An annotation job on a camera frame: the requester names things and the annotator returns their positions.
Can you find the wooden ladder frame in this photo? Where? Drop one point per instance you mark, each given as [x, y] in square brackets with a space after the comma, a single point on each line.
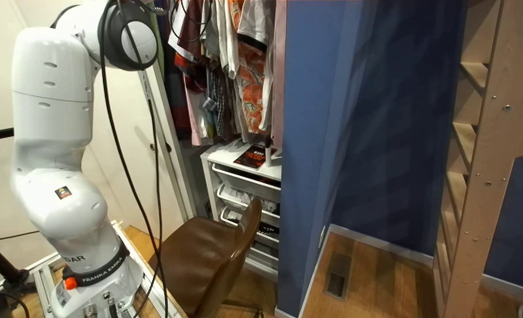
[496, 147]

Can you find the orange patterned shirt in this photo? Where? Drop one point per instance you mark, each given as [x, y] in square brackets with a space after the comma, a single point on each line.
[252, 94]

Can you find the white robot base cart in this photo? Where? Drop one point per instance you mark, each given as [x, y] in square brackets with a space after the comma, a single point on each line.
[125, 294]

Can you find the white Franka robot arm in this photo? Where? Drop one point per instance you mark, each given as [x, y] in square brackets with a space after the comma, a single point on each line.
[51, 117]

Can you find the white drawer unit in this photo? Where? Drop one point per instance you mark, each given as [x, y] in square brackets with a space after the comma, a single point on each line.
[244, 177]

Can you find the dark red black garment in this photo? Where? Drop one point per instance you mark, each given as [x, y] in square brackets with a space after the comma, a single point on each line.
[176, 99]

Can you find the brown leather chair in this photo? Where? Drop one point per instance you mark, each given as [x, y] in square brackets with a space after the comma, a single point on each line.
[201, 253]

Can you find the dark floor vent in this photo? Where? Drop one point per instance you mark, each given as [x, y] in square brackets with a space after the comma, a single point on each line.
[337, 276]

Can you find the white clothes in drawer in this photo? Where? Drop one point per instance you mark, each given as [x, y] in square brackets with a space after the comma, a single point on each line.
[237, 195]

